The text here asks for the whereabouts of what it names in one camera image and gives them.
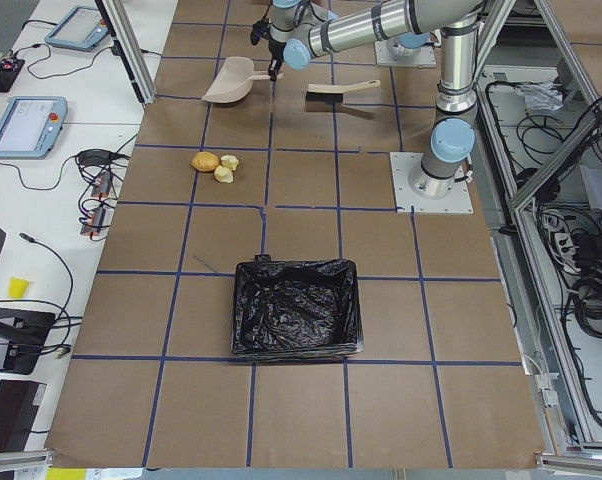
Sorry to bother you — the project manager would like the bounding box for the apple core piece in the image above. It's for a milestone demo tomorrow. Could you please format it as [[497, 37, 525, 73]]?
[[213, 165, 234, 184], [220, 154, 240, 171]]

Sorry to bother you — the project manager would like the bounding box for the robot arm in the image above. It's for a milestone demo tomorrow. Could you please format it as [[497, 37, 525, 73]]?
[[268, 1, 480, 199], [264, 1, 437, 81]]

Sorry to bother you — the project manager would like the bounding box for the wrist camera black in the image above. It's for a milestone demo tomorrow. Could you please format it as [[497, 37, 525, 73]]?
[[250, 18, 270, 46]]

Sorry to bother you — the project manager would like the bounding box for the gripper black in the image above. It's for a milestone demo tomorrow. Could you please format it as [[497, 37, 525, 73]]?
[[268, 36, 287, 82]]

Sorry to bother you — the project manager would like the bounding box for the teach pendant near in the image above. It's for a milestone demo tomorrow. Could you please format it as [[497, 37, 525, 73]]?
[[0, 96, 68, 160]]

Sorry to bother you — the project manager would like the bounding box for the black power adapter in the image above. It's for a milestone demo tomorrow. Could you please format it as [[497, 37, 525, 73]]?
[[76, 149, 112, 167]]

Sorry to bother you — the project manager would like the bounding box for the teach pendant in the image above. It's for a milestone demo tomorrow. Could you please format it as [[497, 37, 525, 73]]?
[[44, 5, 108, 52], [0, 96, 68, 160]]

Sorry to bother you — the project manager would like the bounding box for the yellow paper cup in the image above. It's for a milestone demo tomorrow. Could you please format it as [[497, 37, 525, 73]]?
[[8, 276, 32, 300]]

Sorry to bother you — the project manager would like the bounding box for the teach pendant far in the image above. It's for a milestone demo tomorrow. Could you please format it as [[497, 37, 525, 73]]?
[[44, 5, 108, 52]]

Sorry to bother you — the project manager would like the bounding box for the beige hand brush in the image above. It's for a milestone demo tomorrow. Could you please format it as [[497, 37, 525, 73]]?
[[305, 79, 381, 107]]

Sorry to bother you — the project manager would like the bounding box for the aluminium frame post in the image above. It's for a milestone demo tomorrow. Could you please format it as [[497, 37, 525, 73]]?
[[95, 0, 156, 105]]

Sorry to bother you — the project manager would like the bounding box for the beige plastic dustpan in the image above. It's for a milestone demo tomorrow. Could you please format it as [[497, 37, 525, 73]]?
[[202, 56, 271, 104]]

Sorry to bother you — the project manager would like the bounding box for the black bag lined bin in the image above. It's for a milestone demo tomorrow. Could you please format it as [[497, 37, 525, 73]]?
[[231, 255, 364, 361]]

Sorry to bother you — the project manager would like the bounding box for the brown potato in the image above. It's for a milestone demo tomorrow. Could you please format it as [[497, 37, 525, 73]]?
[[191, 151, 221, 173]]

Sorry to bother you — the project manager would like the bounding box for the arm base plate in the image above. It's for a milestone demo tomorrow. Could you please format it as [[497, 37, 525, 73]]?
[[374, 39, 437, 69], [389, 152, 473, 215]]

